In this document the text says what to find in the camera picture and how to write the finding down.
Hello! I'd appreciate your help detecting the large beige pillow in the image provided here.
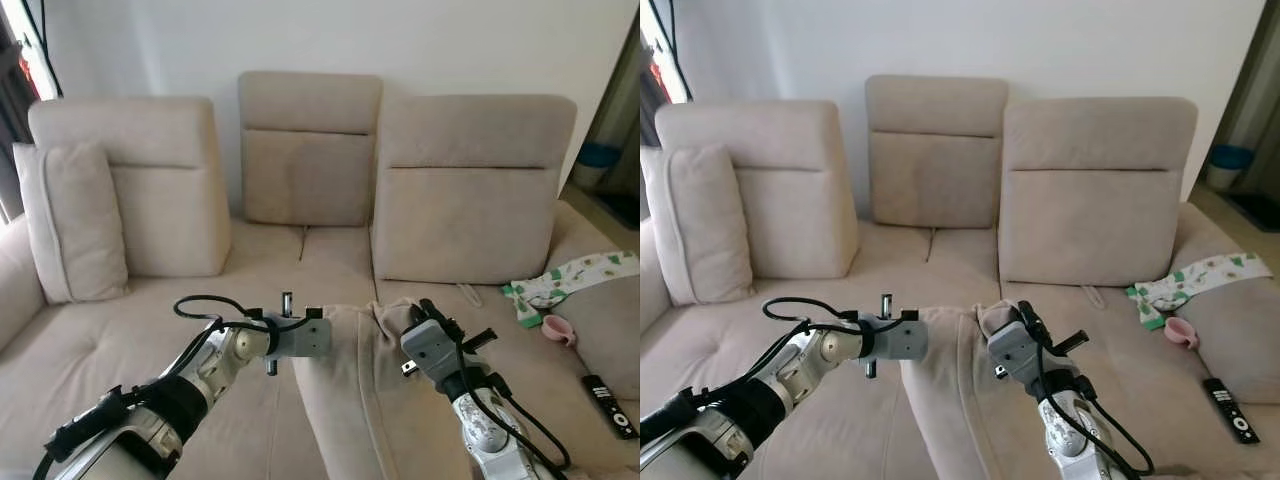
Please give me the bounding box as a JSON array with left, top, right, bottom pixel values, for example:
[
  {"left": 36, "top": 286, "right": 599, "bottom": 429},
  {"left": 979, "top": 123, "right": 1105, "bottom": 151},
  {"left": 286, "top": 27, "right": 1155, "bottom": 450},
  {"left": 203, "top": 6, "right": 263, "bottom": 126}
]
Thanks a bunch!
[
  {"left": 290, "top": 298, "right": 481, "bottom": 480},
  {"left": 900, "top": 300, "right": 1091, "bottom": 480}
]

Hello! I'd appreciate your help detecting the bright window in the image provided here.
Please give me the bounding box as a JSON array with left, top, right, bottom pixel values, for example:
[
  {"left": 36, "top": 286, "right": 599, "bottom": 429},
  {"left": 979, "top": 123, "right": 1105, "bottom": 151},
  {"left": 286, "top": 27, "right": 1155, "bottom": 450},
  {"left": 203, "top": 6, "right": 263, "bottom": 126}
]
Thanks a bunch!
[
  {"left": 640, "top": 0, "right": 693, "bottom": 107},
  {"left": 0, "top": 0, "right": 56, "bottom": 103}
]

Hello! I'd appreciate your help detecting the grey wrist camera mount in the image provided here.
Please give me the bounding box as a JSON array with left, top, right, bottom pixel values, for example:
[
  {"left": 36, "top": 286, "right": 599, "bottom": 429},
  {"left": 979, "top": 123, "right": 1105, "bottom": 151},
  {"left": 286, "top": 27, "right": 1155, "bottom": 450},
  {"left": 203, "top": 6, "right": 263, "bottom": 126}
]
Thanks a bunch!
[
  {"left": 858, "top": 293, "right": 920, "bottom": 380},
  {"left": 988, "top": 320, "right": 1090, "bottom": 387},
  {"left": 266, "top": 291, "right": 333, "bottom": 378},
  {"left": 400, "top": 318, "right": 499, "bottom": 384}
]

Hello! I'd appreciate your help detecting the beige fabric sofa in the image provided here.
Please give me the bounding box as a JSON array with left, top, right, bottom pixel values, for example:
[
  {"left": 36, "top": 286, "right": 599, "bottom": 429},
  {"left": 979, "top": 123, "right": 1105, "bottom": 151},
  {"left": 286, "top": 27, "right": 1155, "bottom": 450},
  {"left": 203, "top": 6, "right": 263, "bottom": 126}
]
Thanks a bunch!
[
  {"left": 0, "top": 70, "right": 641, "bottom": 480},
  {"left": 640, "top": 72, "right": 1280, "bottom": 480}
]

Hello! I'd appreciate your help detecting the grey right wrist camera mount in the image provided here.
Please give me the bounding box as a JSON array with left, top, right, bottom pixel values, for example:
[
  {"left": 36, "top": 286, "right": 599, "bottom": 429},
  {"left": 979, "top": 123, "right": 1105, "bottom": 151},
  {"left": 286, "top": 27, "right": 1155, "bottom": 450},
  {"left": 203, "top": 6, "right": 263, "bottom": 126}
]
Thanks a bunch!
[
  {"left": 988, "top": 320, "right": 1090, "bottom": 387},
  {"left": 400, "top": 318, "right": 499, "bottom": 384}
]

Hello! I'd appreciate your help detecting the small beige flanged pillow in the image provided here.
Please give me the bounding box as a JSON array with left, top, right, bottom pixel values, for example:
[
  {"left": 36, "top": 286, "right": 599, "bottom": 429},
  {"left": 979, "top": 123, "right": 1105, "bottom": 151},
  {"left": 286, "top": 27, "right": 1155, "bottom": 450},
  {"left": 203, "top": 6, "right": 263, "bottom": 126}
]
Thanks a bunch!
[
  {"left": 13, "top": 142, "right": 130, "bottom": 305},
  {"left": 641, "top": 145, "right": 756, "bottom": 307}
]

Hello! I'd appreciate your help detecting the narrow beige sofa back cushion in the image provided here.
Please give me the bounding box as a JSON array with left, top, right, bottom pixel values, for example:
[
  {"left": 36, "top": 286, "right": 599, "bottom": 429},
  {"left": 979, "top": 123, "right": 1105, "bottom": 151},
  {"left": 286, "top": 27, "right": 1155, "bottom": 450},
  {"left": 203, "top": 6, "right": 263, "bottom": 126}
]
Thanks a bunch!
[
  {"left": 238, "top": 71, "right": 384, "bottom": 228},
  {"left": 866, "top": 75, "right": 1010, "bottom": 230}
]

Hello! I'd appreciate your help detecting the green patterned white cloth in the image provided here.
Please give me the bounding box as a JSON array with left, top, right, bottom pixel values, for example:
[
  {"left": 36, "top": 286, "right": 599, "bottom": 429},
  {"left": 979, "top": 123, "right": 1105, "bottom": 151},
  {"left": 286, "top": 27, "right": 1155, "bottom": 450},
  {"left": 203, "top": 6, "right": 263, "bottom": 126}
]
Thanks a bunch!
[
  {"left": 1126, "top": 252, "right": 1274, "bottom": 332},
  {"left": 502, "top": 250, "right": 640, "bottom": 330}
]

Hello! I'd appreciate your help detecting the blue rimmed bin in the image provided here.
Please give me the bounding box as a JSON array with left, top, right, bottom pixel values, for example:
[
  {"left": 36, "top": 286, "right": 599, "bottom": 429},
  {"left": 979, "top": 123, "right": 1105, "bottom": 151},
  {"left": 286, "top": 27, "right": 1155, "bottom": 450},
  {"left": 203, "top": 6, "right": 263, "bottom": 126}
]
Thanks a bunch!
[
  {"left": 1205, "top": 145, "right": 1257, "bottom": 194},
  {"left": 572, "top": 142, "right": 624, "bottom": 193}
]

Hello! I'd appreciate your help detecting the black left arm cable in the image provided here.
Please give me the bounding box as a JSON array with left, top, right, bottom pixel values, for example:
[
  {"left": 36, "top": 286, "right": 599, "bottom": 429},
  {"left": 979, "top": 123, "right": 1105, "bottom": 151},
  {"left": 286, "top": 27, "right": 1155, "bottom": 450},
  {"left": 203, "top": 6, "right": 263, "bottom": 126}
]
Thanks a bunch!
[
  {"left": 762, "top": 296, "right": 907, "bottom": 343},
  {"left": 173, "top": 294, "right": 321, "bottom": 343}
]

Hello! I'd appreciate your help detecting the black remote control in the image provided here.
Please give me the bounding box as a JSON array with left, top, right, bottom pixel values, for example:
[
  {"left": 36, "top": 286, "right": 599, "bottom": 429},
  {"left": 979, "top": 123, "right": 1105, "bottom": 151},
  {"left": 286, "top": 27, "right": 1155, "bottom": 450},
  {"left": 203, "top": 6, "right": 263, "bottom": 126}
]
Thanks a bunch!
[
  {"left": 1203, "top": 377, "right": 1262, "bottom": 445},
  {"left": 582, "top": 374, "right": 638, "bottom": 441}
]

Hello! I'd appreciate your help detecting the wide beige sofa back cushion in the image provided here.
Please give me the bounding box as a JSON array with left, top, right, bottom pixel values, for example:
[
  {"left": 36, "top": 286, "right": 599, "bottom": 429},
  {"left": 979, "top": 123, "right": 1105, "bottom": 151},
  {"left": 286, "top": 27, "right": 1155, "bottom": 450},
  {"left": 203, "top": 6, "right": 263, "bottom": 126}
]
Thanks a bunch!
[
  {"left": 998, "top": 97, "right": 1199, "bottom": 288},
  {"left": 371, "top": 95, "right": 579, "bottom": 287},
  {"left": 655, "top": 100, "right": 860, "bottom": 282},
  {"left": 28, "top": 97, "right": 232, "bottom": 279}
]

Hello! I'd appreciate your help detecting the pink cup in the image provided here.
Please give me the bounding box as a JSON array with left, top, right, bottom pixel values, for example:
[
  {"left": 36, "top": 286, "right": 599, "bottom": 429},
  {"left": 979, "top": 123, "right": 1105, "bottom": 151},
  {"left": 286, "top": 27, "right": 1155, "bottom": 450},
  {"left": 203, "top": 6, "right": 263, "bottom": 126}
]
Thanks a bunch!
[
  {"left": 541, "top": 314, "right": 579, "bottom": 350},
  {"left": 1164, "top": 317, "right": 1200, "bottom": 352}
]

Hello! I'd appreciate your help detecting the grey curtain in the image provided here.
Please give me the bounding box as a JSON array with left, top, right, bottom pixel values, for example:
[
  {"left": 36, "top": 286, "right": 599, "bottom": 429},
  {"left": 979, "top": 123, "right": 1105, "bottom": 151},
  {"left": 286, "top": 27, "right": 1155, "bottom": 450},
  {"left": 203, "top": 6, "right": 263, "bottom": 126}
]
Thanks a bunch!
[
  {"left": 1215, "top": 15, "right": 1280, "bottom": 191},
  {"left": 585, "top": 45, "right": 641, "bottom": 191}
]

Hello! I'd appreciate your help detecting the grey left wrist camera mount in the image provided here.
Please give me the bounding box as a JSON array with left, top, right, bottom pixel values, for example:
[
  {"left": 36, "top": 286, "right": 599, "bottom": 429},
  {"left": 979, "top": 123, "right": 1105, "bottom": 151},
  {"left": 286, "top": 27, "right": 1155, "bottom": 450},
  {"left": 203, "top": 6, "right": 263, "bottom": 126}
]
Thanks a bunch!
[
  {"left": 266, "top": 291, "right": 333, "bottom": 378},
  {"left": 858, "top": 293, "right": 920, "bottom": 380}
]

